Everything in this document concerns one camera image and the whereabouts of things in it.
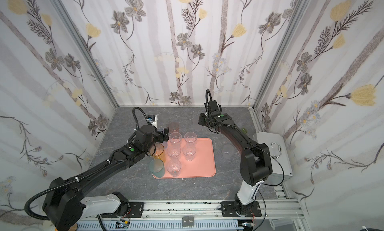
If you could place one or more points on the frosted dotted clear cup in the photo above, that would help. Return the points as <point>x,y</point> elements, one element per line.
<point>189,151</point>

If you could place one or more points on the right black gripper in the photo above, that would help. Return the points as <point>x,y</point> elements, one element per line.
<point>203,120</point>

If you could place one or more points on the clear faceted glass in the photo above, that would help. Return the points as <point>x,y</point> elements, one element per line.
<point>174,167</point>
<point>174,150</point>
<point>175,138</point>

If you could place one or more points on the grey metal case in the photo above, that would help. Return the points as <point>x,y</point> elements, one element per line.
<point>281,168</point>

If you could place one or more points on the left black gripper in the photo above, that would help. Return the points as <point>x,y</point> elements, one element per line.
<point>163,135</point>

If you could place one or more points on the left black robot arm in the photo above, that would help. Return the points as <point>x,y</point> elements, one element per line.
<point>62,203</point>

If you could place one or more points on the small pink glass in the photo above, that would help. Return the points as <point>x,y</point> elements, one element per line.
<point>174,127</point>

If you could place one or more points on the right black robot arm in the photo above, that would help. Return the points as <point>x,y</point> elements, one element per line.
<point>256,160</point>

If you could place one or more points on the pink plastic tray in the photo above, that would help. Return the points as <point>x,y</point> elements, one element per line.
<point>202,166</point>

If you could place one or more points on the tall yellow plastic cup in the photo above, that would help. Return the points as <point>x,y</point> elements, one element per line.
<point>158,152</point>

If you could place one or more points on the tall teal plastic cup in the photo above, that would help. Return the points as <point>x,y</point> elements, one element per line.
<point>157,168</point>

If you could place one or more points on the aluminium mounting rail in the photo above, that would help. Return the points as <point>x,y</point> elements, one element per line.
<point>199,216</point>

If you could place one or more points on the clear plastic beaker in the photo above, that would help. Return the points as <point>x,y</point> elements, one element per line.
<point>282,224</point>

